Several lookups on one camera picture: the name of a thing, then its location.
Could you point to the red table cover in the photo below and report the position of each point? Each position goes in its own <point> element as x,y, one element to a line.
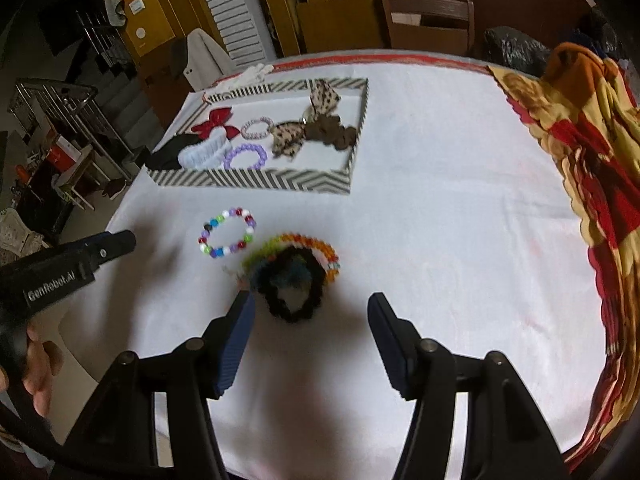
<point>375,60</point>

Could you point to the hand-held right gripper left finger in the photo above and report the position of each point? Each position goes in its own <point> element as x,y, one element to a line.
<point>235,350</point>

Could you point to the dark plastic bag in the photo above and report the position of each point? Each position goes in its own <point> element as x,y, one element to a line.
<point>600,30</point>

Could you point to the white louvered door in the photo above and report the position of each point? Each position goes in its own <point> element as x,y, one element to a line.
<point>230,10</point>

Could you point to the white jacket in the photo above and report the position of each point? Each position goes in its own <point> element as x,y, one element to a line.
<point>205,55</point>

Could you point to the person's left hand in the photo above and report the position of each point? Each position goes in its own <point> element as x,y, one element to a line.
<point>44,375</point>

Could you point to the metal stair railing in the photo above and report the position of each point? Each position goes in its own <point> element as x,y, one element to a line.
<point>55,92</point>

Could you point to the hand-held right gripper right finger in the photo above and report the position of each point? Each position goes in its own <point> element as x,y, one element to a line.
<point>389,347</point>

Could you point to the leopard print bow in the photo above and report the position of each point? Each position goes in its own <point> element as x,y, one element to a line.
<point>322,97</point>
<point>287,135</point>

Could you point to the black scrunchie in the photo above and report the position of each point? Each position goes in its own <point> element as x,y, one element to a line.
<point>280,307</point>

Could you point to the floral yellow red blanket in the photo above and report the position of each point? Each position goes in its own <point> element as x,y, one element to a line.
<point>590,125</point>

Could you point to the brown wooden chair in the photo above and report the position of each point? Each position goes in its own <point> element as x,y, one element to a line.
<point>425,30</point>

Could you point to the red shiny bow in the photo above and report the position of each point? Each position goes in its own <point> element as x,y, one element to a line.
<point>215,120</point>

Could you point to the white lace scrunchie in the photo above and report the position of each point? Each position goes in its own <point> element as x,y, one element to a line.
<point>205,152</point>

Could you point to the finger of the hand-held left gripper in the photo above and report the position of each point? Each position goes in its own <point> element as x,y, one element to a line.
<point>112,246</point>

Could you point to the black cloth hair band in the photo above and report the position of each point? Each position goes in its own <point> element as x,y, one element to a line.
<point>167,157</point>

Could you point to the striped cardboard tray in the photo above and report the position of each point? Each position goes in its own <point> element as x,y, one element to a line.
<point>280,180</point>

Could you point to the small wooden stool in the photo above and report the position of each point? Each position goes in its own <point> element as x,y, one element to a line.
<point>80,175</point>

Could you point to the grey hanging cloth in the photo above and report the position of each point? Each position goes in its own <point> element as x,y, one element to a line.
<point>114,2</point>

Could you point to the red box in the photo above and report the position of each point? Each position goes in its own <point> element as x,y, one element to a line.
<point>65,150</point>

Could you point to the white tablecloth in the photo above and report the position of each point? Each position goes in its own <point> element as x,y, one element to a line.
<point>450,210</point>

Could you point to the white glove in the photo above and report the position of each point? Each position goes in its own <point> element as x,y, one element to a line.
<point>250,74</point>

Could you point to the brown scrunchie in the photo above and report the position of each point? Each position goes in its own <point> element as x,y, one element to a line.
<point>340,135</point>

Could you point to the black plastic bag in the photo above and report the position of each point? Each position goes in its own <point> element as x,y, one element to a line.
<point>515,47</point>

